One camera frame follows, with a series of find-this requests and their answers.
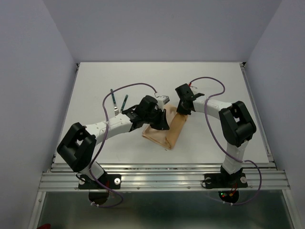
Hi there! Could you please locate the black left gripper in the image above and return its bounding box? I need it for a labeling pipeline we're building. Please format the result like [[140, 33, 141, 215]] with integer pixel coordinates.
[[143, 107, 169, 131]]

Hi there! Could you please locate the beige cloth napkin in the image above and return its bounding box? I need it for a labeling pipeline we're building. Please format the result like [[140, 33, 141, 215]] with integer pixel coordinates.
[[142, 104, 188, 150]]

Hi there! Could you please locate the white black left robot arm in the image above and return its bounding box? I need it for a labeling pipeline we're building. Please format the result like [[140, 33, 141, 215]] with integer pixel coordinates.
[[57, 95, 170, 188]]

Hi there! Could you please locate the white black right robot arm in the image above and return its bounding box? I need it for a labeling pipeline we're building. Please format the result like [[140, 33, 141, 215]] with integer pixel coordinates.
[[175, 83, 256, 186]]

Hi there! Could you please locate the red object at bottom edge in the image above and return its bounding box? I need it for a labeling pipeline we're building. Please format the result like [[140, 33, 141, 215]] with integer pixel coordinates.
[[37, 223, 51, 229]]

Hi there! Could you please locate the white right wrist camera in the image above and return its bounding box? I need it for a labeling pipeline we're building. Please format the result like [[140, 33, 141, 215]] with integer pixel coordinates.
[[191, 86, 198, 91]]

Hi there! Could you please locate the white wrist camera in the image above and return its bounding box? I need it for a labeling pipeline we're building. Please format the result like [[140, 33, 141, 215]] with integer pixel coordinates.
[[155, 94, 170, 107], [191, 86, 198, 91]]

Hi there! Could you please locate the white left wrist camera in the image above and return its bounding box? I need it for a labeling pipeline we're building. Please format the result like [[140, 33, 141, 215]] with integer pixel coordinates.
[[155, 94, 170, 107]]

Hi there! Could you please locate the green handled knife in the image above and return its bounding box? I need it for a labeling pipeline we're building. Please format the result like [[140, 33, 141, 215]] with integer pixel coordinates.
[[120, 94, 128, 113]]

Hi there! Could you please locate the green handled fork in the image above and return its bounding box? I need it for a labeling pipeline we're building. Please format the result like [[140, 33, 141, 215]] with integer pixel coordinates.
[[111, 89, 120, 116]]

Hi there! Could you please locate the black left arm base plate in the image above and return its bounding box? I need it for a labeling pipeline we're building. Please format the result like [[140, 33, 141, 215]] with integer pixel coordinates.
[[76, 174, 122, 190]]

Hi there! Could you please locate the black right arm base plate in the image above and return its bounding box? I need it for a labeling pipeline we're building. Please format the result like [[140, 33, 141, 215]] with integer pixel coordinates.
[[201, 173, 248, 189]]

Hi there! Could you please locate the aluminium mounting rail frame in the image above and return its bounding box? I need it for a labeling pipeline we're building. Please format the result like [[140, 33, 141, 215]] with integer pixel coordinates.
[[29, 62, 303, 229]]

